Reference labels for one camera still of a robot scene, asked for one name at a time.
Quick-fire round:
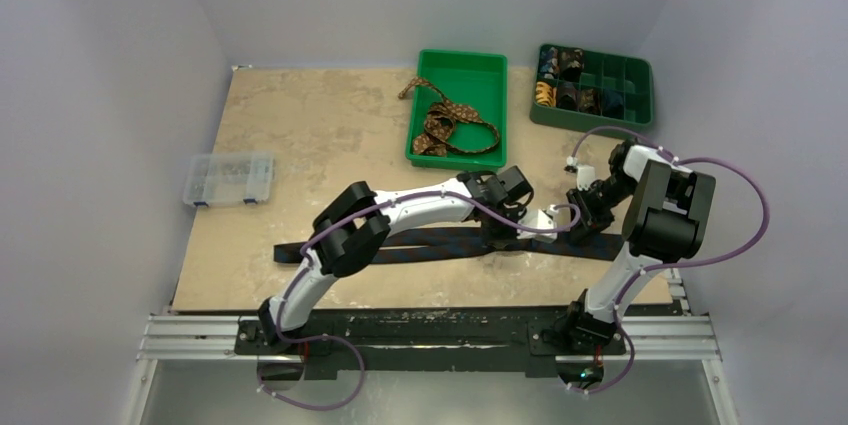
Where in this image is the dark navy striped tie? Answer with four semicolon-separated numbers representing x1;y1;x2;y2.
272;226;627;266

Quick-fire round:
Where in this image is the dark green compartment organizer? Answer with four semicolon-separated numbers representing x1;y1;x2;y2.
529;43;654;137

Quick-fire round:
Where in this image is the bright green plastic tray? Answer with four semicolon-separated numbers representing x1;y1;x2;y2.
403;49;508;171

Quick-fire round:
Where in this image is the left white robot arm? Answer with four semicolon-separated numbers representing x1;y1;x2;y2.
258;167;556;354

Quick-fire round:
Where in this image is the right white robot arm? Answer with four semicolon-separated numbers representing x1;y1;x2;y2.
561;140;716;352

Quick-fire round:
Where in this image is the navy rolled tie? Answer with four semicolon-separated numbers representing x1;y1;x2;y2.
601;89;625;120

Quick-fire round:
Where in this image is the orange striped rolled tie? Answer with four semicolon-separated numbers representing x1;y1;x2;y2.
535;81;557;108

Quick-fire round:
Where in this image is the brown patterned tie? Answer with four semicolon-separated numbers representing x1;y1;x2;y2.
398;76;502;157

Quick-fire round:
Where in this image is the blue patterned rolled tie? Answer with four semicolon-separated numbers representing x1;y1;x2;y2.
538;46;560;80

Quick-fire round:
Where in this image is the clear plastic parts box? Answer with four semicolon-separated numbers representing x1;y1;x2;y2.
182;151;275;208

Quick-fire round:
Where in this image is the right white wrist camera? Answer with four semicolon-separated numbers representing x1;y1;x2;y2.
565;156;596;191

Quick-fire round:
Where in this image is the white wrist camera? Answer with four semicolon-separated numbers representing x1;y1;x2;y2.
565;156;596;191
517;209;558;243

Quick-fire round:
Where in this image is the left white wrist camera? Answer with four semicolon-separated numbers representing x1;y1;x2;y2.
517;209;558;243

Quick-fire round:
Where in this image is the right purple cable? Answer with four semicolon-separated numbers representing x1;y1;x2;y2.
569;126;771;397

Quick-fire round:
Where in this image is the purple cable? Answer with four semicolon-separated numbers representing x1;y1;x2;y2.
255;190;583;409
569;126;771;397

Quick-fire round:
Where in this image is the black mounting base rail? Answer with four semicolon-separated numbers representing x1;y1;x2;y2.
234;306;626;380

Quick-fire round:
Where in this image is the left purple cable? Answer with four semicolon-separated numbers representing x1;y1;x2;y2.
255;190;583;409

